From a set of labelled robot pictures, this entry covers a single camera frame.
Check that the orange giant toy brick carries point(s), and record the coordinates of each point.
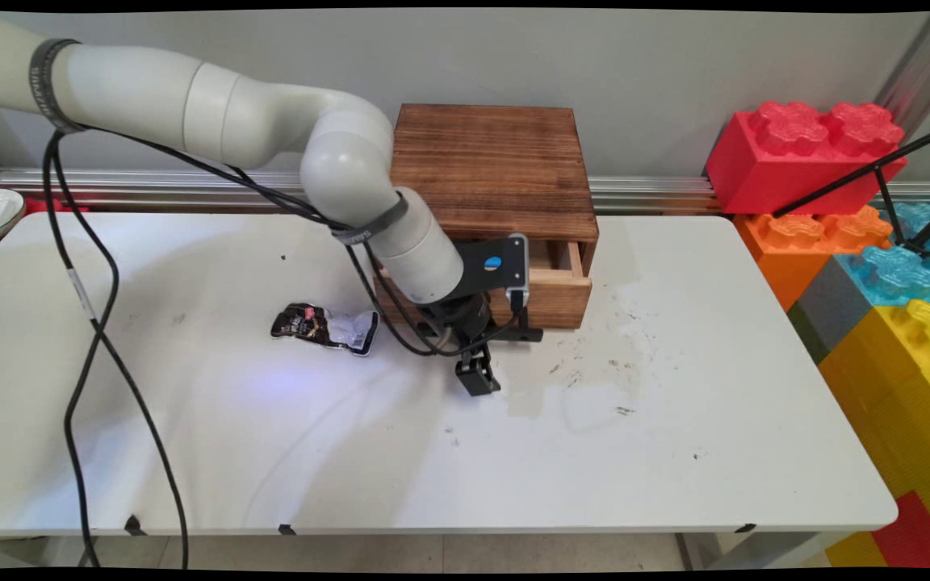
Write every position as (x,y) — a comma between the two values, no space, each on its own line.
(796,242)

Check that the yellow giant toy brick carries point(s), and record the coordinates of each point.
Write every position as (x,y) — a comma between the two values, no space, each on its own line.
(901,387)

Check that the red object behind rail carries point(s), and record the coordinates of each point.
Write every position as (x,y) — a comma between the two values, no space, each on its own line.
(37,206)

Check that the brown wooden drawer cabinet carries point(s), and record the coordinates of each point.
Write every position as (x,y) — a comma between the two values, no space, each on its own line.
(497,169)

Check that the small red toy brick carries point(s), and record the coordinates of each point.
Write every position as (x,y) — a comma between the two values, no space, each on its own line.
(917,537)

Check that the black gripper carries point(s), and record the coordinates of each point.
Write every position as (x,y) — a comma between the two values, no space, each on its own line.
(457,323)

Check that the blue giant toy brick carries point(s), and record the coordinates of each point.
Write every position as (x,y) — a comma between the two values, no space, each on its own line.
(893,270)

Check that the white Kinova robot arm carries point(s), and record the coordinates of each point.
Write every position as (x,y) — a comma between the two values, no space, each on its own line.
(231,113)

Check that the crumpled black snack packet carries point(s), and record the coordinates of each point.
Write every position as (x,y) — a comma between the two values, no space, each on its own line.
(324,327)

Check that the aluminium rail profile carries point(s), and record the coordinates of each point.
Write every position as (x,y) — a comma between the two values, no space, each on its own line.
(150,184)

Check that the aluminium upright post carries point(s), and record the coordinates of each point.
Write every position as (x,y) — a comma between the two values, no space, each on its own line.
(921,64)

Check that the black tripod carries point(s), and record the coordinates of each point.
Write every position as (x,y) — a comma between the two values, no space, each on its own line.
(885,173)

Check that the red giant toy brick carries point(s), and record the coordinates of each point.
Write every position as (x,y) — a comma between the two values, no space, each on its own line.
(796,161)

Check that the grey giant toy brick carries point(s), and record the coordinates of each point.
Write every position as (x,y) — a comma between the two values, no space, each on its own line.
(828,311)

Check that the grey table leg frame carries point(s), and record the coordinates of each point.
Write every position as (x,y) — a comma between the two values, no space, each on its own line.
(756,549)

